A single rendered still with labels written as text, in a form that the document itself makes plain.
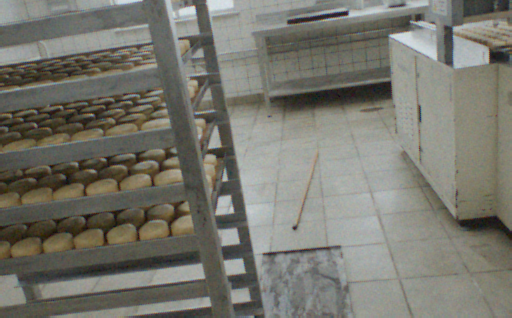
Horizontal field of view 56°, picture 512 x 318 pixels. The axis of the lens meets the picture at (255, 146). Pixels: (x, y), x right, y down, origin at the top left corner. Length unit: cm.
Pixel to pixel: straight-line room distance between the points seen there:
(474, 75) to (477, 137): 29
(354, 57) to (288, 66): 74
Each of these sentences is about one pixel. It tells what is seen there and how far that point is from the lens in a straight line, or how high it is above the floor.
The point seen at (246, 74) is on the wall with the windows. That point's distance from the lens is 559.
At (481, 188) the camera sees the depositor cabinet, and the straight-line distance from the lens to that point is 254.
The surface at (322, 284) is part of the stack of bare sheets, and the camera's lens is 226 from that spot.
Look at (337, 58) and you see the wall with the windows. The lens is 554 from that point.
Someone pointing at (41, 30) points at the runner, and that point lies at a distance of 74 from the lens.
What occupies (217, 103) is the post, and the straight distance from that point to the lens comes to 113.
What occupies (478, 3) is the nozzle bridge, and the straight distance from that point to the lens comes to 238.
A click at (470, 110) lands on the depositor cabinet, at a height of 64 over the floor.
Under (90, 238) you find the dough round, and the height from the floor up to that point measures 97.
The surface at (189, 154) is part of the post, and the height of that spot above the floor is 112.
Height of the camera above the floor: 134
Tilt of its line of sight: 19 degrees down
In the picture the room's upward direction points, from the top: 9 degrees counter-clockwise
